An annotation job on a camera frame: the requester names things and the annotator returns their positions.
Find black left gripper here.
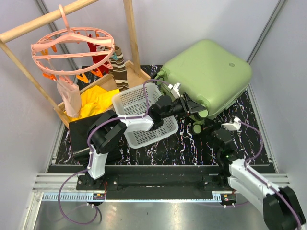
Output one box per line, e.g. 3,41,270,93
162,93,206,119

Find green hard-shell suitcase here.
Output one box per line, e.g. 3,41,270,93
153,39,252,134

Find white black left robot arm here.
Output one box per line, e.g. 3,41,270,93
86,93,206,190

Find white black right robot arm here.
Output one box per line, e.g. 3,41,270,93
211,128,307,230

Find white plastic mesh basket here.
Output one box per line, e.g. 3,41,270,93
112,83,178,149

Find wooden clothes rack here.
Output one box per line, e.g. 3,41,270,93
0,0,150,126

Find brown striped sock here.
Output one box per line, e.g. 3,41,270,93
110,46,129,91

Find teal clothespin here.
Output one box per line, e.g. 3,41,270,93
111,52,118,61

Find black box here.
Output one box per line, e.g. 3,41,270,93
68,112,123,166

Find red garment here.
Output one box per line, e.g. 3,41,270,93
87,42,109,75

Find yellow shorts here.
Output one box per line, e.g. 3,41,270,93
68,85,120,121

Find orange clothespin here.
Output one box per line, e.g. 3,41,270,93
75,73,89,83

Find pale pink garment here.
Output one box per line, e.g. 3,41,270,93
56,80,82,117

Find pink round clip hanger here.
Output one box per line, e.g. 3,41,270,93
31,5,115,80

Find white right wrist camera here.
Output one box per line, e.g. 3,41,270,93
221,117,242,131

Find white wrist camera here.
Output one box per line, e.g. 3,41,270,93
168,82,181,99
221,117,242,131

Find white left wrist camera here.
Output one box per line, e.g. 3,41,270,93
168,82,181,99

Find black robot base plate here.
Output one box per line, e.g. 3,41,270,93
50,165,234,202

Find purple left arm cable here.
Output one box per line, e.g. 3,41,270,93
57,79,172,225

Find aluminium frame rail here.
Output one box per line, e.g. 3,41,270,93
21,172,303,230

